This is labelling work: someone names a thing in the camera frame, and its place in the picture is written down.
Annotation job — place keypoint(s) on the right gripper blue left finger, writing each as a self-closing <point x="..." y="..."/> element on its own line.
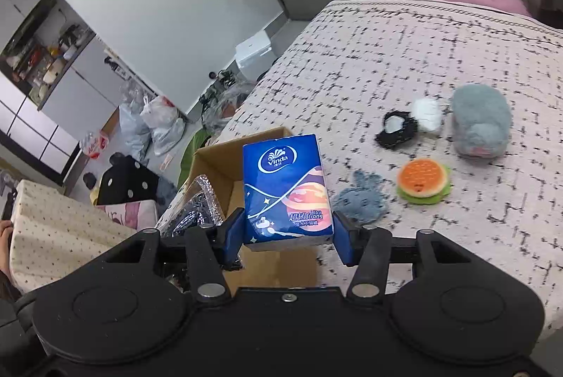
<point x="209" y="252"/>

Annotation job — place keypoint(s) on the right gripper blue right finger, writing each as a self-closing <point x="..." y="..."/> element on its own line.
<point x="366" y="250"/>

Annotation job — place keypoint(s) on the black item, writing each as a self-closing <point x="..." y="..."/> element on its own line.
<point x="195" y="205"/>

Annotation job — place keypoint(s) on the blue felt bunny patch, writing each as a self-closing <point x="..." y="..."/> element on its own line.
<point x="363" y="203"/>

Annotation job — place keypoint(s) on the orange green burger toy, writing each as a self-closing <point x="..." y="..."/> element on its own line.
<point x="423" y="182"/>

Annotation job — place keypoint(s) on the blue tissue pack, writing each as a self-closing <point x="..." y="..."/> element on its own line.
<point x="285" y="197"/>

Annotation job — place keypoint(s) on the black knitted pouch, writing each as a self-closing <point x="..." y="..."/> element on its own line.
<point x="398" y="127"/>

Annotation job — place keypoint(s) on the white soft ball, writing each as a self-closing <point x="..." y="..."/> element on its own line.
<point x="428" y="114"/>

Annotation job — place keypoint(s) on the blue grey plush toy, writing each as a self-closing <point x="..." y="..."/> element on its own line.
<point x="481" y="121"/>

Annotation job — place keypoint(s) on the person's hand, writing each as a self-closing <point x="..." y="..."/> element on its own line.
<point x="6" y="228"/>

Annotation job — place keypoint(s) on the brown cardboard box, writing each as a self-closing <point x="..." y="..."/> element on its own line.
<point x="221" y="163"/>

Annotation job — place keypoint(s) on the black dotted plush bag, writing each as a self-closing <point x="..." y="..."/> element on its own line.
<point x="127" y="180"/>

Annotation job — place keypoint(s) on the grey white plastic bags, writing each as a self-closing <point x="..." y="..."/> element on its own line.
<point x="153" y="123"/>

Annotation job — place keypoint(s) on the white patterned bed blanket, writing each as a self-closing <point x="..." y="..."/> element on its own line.
<point x="359" y="59"/>

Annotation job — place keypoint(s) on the cream dotted pillow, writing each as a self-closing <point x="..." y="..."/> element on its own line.
<point x="54" y="235"/>

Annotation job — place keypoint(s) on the white flat box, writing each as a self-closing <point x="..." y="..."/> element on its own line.
<point x="255" y="56"/>

